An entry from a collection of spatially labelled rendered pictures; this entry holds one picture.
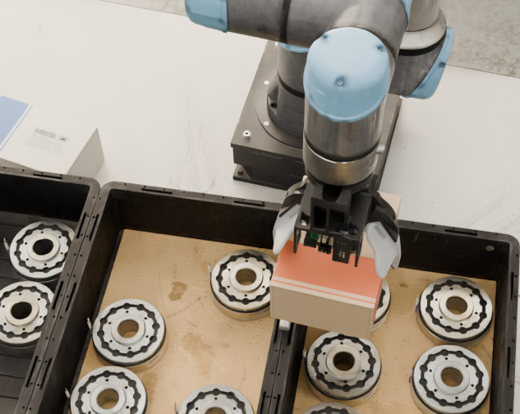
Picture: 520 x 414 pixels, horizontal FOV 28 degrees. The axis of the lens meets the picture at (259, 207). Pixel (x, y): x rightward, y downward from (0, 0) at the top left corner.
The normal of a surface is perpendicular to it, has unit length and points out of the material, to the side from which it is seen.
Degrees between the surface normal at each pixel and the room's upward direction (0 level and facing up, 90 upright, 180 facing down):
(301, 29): 75
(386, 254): 59
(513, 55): 0
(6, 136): 0
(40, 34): 0
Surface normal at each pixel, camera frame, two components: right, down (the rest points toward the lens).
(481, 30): -0.02, -0.58
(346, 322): -0.27, 0.79
